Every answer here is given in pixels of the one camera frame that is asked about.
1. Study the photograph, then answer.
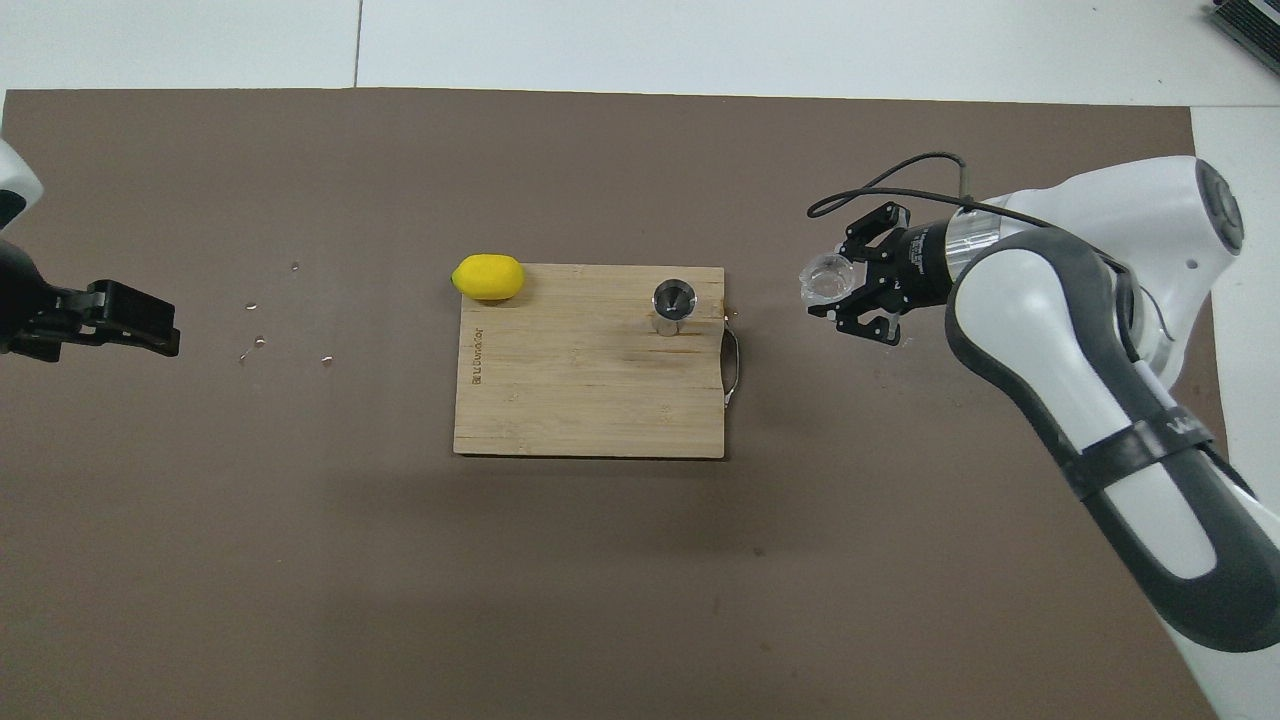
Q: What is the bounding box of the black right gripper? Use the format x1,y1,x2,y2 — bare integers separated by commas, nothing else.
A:
807,202,957,347

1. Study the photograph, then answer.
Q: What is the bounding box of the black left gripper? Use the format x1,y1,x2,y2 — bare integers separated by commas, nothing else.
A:
0,239,182,359

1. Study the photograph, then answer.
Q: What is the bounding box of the small clear glass cup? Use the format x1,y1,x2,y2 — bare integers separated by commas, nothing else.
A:
798,253,859,309

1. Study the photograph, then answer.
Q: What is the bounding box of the steel double jigger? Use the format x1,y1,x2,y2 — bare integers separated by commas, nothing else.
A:
651,280,697,338

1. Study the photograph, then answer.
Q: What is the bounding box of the wooden cutting board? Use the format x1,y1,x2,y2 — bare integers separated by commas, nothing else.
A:
453,264,743,460

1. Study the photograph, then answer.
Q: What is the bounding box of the brown table mat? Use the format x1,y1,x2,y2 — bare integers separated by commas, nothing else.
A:
0,88,1259,720

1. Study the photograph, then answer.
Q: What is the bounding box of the yellow lemon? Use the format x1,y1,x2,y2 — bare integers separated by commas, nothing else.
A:
450,254,526,303

